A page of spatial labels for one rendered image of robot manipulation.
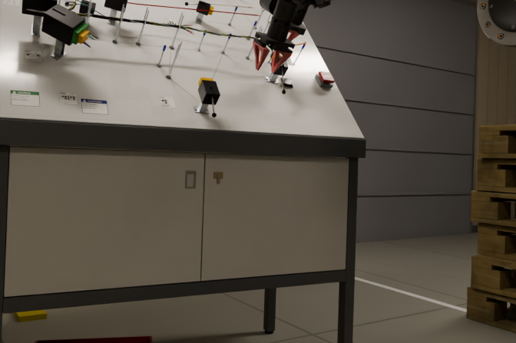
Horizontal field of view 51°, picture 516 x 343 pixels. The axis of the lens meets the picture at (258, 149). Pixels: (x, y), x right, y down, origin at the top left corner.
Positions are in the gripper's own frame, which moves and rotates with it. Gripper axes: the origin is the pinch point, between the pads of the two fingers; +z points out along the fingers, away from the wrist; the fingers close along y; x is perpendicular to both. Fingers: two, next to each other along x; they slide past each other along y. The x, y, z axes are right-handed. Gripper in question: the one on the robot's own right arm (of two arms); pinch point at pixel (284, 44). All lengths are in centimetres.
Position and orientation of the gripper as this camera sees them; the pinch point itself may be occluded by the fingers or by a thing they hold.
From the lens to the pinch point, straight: 196.8
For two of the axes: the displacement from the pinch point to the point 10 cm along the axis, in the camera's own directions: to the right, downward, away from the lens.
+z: -3.4, 7.7, 5.4
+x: 9.0, 1.0, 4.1
